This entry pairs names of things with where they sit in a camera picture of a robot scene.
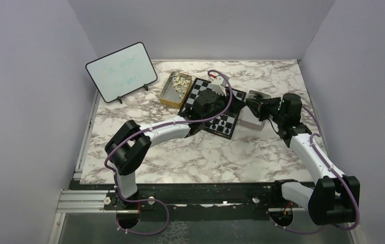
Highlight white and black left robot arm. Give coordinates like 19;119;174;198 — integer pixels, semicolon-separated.
104;89;245;209

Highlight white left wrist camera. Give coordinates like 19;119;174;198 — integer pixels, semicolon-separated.
208;76;227;96

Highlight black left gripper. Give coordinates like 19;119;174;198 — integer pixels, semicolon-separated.
202;87;246;123

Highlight small whiteboard with stand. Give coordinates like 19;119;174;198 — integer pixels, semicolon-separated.
85;42;158;103

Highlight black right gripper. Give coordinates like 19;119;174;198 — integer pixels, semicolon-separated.
246;97;286;125

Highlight black and silver chessboard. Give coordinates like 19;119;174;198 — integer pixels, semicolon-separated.
178;78;246;139

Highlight pile of white chess pieces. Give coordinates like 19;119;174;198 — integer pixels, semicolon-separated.
171;76;190;94

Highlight pink tin box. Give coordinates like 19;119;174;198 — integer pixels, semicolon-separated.
239;90;271;131

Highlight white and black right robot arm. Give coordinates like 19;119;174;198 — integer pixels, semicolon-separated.
246;93;360;230

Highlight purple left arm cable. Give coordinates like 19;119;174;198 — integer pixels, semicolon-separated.
104;70;234;236

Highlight black mounting rail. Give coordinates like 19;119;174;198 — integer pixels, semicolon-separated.
56;180;300;222

